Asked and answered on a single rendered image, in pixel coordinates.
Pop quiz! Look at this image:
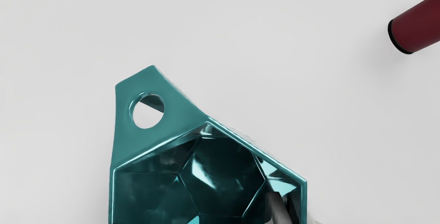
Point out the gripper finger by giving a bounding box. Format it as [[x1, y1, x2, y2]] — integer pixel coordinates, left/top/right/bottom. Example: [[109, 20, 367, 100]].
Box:
[[264, 191, 300, 224]]

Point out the dark red cylinder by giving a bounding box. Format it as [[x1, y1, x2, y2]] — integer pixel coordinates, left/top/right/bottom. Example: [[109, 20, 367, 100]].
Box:
[[388, 0, 440, 55]]

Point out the teal faceted mug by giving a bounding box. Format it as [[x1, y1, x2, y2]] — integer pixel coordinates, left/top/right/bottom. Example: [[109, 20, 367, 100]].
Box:
[[109, 65, 307, 224]]

